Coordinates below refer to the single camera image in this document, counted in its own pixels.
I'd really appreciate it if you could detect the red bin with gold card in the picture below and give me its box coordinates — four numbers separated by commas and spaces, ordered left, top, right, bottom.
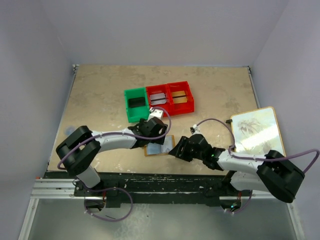
166, 81, 195, 116

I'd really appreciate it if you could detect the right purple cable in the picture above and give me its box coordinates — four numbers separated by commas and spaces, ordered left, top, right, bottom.
189, 118, 320, 216

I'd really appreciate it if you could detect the green plastic bin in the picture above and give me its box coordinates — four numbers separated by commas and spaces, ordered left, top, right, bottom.
124, 87, 150, 123

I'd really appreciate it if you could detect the gold card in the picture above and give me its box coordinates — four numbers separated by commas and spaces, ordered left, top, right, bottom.
171, 91, 188, 104

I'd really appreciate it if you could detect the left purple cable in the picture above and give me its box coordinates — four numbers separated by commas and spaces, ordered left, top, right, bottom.
57, 106, 172, 222

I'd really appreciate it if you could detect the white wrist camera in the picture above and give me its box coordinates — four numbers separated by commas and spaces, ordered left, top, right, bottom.
190, 124, 202, 135
147, 107, 164, 121

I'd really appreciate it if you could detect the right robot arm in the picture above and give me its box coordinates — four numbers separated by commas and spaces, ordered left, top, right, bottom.
169, 134, 305, 203

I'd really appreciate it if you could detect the white board with wooden frame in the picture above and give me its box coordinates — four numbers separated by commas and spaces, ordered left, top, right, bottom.
230, 106, 286, 156

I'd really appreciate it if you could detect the black card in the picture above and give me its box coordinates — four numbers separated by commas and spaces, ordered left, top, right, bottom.
128, 96, 146, 108

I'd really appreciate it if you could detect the aluminium frame rail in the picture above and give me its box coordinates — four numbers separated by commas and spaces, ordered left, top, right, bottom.
30, 178, 75, 199

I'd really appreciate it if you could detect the purple cable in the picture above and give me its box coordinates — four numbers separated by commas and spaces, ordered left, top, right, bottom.
57, 106, 172, 222
189, 118, 320, 216

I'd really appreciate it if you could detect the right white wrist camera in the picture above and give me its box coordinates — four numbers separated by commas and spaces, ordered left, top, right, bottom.
190, 124, 202, 135

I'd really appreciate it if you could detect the silver card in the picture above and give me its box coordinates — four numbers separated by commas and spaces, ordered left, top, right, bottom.
149, 92, 167, 106

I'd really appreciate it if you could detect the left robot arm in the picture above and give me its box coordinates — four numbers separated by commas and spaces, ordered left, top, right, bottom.
56, 117, 171, 189

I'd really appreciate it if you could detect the red bin with silver card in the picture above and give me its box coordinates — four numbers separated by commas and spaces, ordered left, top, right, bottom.
146, 84, 175, 116

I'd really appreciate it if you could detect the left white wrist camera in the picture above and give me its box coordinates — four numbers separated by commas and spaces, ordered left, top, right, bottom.
147, 107, 164, 121

